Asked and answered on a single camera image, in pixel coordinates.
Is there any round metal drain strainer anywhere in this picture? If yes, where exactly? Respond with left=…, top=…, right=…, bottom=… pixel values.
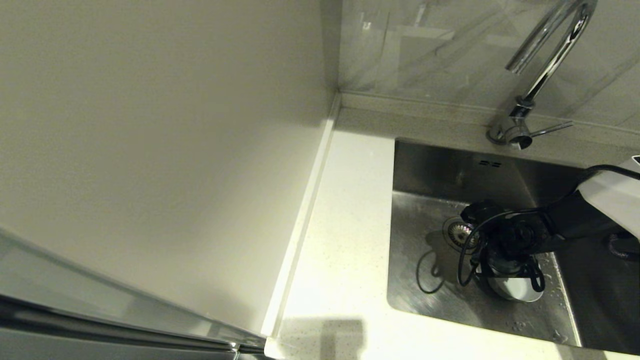
left=442, top=216, right=477, bottom=252

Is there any white bowl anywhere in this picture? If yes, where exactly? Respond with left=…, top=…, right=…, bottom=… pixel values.
left=482, top=255, right=545, bottom=303

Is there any stainless steel sink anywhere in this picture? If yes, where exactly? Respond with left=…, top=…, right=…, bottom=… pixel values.
left=385, top=138, right=640, bottom=357

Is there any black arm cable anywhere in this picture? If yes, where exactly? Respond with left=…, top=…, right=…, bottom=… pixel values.
left=456, top=164, right=640, bottom=293

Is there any glossy grey appliance door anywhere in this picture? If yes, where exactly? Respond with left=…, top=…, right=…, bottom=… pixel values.
left=0, top=227, right=267, bottom=360

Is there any chrome gooseneck faucet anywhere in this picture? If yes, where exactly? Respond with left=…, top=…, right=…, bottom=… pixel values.
left=486, top=0, right=598, bottom=152

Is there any white cabinet side panel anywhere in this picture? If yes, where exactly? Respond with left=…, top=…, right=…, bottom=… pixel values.
left=0, top=0, right=342, bottom=336

